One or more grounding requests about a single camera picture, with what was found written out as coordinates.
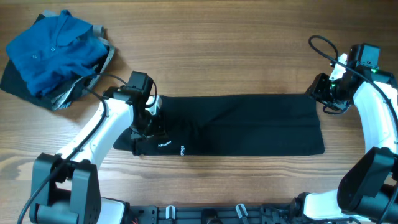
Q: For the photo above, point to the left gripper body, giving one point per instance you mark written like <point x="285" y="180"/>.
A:
<point x="149" y="127"/>

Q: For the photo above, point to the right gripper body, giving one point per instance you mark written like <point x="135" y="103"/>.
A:
<point x="328" y="91"/>

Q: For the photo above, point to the black t-shirt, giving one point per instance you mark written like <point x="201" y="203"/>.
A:
<point x="234" y="125"/>

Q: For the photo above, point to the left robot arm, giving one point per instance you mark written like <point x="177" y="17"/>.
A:
<point x="65" y="186"/>

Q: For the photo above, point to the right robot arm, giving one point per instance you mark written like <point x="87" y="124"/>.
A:
<point x="362" y="193"/>

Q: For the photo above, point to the grey folded garment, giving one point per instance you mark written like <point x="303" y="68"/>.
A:
<point x="67" y="92"/>

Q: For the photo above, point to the blue polo shirt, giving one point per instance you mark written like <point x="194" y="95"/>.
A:
<point x="53" y="50"/>

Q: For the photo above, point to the black folded garment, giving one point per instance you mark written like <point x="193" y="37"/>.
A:
<point x="12" y="83"/>

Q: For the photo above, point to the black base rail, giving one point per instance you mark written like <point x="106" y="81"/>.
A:
<point x="264" y="214"/>

